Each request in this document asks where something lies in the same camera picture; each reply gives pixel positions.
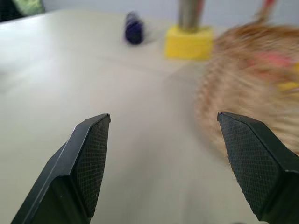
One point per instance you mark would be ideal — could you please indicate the yellow block base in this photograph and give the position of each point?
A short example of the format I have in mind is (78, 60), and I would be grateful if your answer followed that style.
(188, 43)

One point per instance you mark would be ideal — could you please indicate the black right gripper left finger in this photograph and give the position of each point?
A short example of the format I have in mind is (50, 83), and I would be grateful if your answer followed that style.
(70, 168)

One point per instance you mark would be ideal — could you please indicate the silver metal post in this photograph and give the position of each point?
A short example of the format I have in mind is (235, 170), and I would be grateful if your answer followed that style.
(190, 15)

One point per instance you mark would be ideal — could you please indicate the wicker basket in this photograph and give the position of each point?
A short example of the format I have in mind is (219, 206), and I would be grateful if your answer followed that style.
(252, 86)

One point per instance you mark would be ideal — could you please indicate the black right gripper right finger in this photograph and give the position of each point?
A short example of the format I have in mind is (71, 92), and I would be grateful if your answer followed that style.
(257, 168)

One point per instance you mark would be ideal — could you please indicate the red fruit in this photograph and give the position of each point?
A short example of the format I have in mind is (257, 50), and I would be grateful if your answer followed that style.
(272, 58)

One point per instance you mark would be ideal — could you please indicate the yellow fruit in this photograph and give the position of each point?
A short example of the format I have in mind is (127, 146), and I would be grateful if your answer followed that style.
(289, 86)

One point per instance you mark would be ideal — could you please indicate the green and black object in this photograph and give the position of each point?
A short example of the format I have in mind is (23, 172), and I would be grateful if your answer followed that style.
(22, 8)

